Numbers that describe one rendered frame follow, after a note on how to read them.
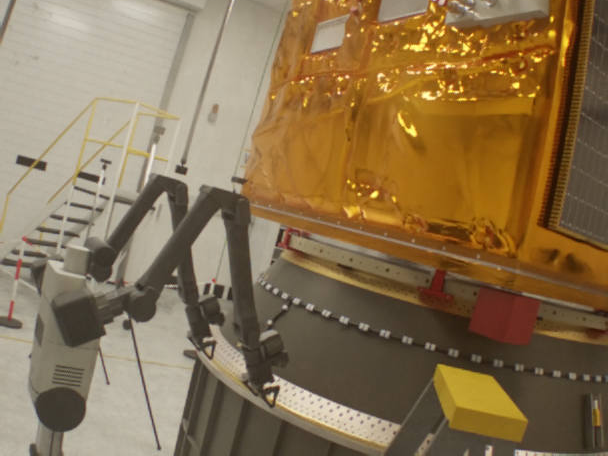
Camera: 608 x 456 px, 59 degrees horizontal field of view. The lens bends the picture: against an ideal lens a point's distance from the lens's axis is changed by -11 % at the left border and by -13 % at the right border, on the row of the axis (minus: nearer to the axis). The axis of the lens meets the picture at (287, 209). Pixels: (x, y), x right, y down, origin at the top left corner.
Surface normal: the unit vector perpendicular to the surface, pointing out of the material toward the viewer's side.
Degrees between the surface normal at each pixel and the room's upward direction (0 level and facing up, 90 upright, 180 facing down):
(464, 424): 90
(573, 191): 90
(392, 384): 62
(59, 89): 90
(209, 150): 90
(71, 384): 100
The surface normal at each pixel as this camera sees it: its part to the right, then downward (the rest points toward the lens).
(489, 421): -0.15, -0.05
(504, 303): -0.85, -0.22
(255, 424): -0.70, -0.19
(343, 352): -0.38, -0.59
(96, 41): 0.48, 0.11
